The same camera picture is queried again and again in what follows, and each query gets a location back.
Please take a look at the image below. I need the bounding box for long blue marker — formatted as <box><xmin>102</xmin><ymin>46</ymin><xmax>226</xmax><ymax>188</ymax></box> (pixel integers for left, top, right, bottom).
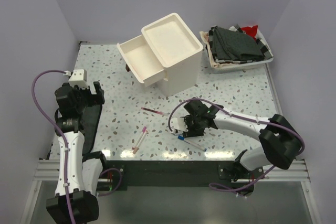
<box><xmin>177</xmin><ymin>135</ymin><xmax>207</xmax><ymax>152</ymax></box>

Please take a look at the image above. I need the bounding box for dark red pen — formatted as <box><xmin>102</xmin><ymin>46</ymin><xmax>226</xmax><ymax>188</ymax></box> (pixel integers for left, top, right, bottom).
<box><xmin>141</xmin><ymin>107</ymin><xmax>170</xmax><ymax>116</ymax></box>

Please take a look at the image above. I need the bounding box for cream top drawer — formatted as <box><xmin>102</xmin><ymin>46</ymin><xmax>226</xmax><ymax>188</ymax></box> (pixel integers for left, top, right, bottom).
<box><xmin>117</xmin><ymin>35</ymin><xmax>166</xmax><ymax>87</ymax></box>

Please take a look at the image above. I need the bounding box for cream drawer cabinet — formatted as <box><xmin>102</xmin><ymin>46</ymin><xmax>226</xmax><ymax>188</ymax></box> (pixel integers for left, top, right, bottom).
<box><xmin>141</xmin><ymin>13</ymin><xmax>203</xmax><ymax>97</ymax></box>

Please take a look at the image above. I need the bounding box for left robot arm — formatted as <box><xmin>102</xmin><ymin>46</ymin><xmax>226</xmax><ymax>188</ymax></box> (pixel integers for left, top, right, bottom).
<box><xmin>46</xmin><ymin>81</ymin><xmax>109</xmax><ymax>223</ymax></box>

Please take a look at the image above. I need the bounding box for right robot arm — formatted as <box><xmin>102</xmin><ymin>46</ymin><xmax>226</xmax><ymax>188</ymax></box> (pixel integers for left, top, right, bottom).
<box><xmin>177</xmin><ymin>98</ymin><xmax>305</xmax><ymax>180</ymax></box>

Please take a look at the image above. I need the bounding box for black mat with blue trim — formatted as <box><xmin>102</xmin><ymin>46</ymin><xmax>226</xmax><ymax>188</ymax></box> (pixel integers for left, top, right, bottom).
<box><xmin>78</xmin><ymin>105</ymin><xmax>102</xmax><ymax>156</ymax></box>

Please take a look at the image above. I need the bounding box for white tray of cloths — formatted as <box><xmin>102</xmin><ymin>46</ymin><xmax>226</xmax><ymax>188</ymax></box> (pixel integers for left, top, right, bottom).
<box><xmin>199</xmin><ymin>25</ymin><xmax>274</xmax><ymax>73</ymax></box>

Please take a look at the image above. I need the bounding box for dark green folded cloth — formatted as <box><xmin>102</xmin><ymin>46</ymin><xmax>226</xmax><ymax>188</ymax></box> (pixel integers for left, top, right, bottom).
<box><xmin>208</xmin><ymin>26</ymin><xmax>264</xmax><ymax>63</ymax></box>

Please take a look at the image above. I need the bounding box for red cloth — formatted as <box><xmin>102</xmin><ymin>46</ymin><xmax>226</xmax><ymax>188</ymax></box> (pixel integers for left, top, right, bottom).
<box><xmin>241</xmin><ymin>25</ymin><xmax>258</xmax><ymax>39</ymax></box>

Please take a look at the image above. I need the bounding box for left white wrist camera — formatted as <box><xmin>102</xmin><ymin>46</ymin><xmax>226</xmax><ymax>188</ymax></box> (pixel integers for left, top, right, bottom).
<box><xmin>68</xmin><ymin>69</ymin><xmax>89</xmax><ymax>90</ymax></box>

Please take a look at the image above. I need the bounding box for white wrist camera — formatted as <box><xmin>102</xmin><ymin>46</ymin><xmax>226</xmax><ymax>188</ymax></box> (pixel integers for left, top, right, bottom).
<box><xmin>170</xmin><ymin>117</ymin><xmax>188</xmax><ymax>135</ymax></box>
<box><xmin>68</xmin><ymin>69</ymin><xmax>89</xmax><ymax>90</ymax></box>

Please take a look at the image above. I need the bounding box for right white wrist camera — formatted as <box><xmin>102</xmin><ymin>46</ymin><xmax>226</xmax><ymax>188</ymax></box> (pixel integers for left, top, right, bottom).
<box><xmin>170</xmin><ymin>117</ymin><xmax>188</xmax><ymax>135</ymax></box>

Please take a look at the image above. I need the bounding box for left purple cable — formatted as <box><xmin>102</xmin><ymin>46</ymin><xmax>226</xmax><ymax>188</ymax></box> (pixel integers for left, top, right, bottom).
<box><xmin>31</xmin><ymin>69</ymin><xmax>124</xmax><ymax>223</ymax></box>

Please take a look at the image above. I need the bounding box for purple cable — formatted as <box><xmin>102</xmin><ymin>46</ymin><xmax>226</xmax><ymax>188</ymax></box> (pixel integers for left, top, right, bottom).
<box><xmin>167</xmin><ymin>99</ymin><xmax>306</xmax><ymax>193</ymax></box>
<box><xmin>31</xmin><ymin>69</ymin><xmax>124</xmax><ymax>223</ymax></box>

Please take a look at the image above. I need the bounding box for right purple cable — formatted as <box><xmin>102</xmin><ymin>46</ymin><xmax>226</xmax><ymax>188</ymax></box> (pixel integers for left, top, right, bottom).
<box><xmin>167</xmin><ymin>99</ymin><xmax>306</xmax><ymax>193</ymax></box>

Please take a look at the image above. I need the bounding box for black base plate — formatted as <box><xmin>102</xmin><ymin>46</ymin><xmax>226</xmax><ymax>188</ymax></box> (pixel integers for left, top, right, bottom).
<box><xmin>78</xmin><ymin>158</ymin><xmax>266</xmax><ymax>196</ymax></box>

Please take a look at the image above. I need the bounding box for aluminium rail frame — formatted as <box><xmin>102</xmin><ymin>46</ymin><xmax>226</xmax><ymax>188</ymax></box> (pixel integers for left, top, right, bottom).
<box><xmin>20</xmin><ymin>40</ymin><xmax>322</xmax><ymax>224</ymax></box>

